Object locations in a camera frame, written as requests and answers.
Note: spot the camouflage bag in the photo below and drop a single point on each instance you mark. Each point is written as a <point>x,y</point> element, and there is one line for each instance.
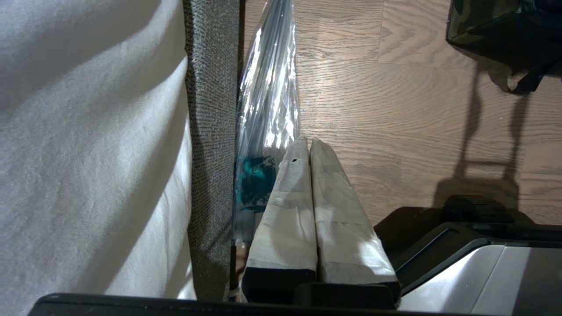
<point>505,33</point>

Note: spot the grey fabric bed frame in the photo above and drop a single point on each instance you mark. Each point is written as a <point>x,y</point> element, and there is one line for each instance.
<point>214,145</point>

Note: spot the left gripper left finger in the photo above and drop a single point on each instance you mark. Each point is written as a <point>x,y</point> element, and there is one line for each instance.
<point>285,228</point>

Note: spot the white bed sheet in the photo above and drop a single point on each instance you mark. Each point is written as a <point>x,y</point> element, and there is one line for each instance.
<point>94,149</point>

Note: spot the clear plastic wrapped package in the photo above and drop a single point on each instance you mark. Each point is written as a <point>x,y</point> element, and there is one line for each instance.
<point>265,114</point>

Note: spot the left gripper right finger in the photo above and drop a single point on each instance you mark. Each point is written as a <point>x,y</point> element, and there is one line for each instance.
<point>347,232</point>

